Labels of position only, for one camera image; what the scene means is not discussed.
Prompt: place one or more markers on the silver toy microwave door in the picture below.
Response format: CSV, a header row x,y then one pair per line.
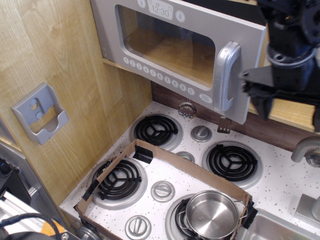
x,y
147,37

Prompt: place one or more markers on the front left black burner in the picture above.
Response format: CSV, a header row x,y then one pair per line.
x,y
121,182

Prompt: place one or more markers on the silver toy sink basin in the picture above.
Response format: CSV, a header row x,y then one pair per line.
x,y
262,225

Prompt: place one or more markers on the front right black burner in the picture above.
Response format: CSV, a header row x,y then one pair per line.
x,y
181,221

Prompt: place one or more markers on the grey wall phone holder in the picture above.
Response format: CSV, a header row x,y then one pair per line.
x,y
34,106

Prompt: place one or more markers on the hanging small metal spatula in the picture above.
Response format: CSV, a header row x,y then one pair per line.
x,y
224,125

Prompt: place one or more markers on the stainless steel pot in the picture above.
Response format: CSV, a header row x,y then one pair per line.
x,y
213,215

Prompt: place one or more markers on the silver faucet handle base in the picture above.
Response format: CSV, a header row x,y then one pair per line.
x,y
308,209

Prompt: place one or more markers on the silver stove knob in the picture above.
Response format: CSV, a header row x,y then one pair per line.
x,y
138,227
201,134
162,191
186,155

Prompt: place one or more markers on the back left black burner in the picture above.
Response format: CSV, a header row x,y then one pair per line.
x,y
155,129

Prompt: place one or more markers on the brown cardboard barrier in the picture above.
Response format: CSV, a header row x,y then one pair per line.
x,y
108,217

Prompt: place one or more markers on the back right black burner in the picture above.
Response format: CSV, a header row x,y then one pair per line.
x,y
232,162

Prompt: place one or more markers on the middle silver stove knob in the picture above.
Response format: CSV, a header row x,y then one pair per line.
x,y
186,155

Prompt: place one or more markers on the back silver stove knob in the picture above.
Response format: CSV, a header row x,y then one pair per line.
x,y
201,134

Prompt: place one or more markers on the hanging metal strainer spoon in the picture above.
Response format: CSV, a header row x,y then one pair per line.
x,y
187,110

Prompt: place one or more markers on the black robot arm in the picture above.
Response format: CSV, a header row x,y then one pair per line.
x,y
293,52

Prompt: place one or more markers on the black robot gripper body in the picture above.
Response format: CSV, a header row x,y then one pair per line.
x,y
295,79

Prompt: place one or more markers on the front silver stove knob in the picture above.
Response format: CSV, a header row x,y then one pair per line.
x,y
138,227

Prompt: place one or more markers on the centre silver stove knob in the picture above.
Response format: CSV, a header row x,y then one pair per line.
x,y
162,191

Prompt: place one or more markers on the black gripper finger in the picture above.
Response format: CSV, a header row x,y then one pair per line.
x,y
263,105
316,118

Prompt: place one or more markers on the silver toy faucet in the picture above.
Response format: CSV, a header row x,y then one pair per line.
x,y
308,148

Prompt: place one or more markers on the black burner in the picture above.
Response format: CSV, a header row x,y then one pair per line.
x,y
121,182
232,162
155,129
181,221

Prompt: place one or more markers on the silver oven knob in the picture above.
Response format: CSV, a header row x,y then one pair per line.
x,y
87,234

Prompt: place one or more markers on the orange tape piece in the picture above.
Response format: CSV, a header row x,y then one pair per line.
x,y
48,230

